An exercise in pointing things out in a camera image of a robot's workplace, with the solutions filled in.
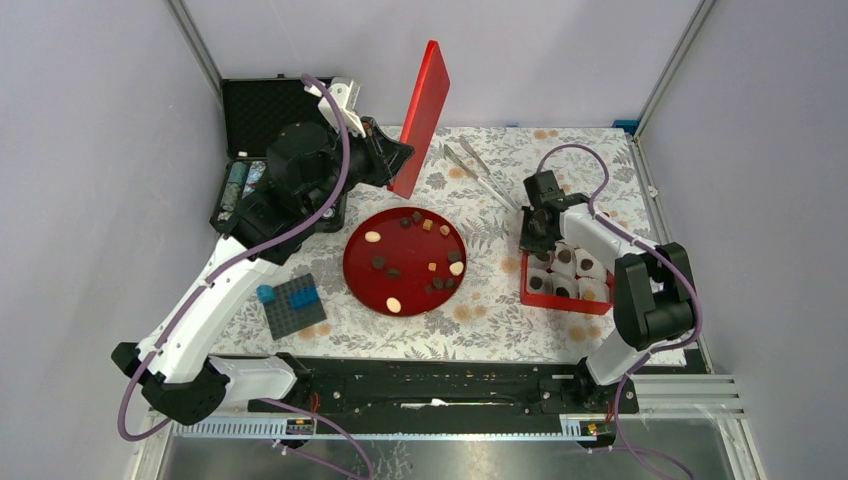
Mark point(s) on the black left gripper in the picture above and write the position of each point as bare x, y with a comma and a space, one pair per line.
386, 156

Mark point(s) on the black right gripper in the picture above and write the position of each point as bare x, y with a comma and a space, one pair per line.
528, 245

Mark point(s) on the red chocolate box tray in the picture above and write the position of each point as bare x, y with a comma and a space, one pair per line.
591, 292

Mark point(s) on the red square box lid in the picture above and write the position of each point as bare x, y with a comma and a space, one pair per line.
423, 115

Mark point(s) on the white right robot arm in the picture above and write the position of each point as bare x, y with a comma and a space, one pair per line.
654, 301

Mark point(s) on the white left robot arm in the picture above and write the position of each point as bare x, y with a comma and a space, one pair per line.
174, 368

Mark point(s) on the white oval chocolate left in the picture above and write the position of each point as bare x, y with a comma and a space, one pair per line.
372, 236

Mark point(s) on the white oval chocolate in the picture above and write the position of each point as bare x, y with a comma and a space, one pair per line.
393, 305
372, 236

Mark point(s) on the white round chocolate right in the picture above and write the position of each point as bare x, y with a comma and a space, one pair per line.
456, 268

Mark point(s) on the dark chocolate alone left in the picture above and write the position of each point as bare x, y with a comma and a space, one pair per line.
379, 263

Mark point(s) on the white oval chocolate bottom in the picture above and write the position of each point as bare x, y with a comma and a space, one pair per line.
393, 305

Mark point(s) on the round red plate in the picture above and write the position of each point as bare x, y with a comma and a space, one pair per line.
417, 262

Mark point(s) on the floral table cloth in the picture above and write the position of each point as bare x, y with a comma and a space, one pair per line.
484, 320

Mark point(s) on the black poker chip case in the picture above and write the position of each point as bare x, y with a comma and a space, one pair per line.
258, 132

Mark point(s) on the small blue lego brick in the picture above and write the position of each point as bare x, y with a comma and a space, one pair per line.
266, 294

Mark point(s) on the grey lego baseplate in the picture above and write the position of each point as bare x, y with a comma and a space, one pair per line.
282, 319

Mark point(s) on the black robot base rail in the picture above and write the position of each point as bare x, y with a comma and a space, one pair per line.
448, 397

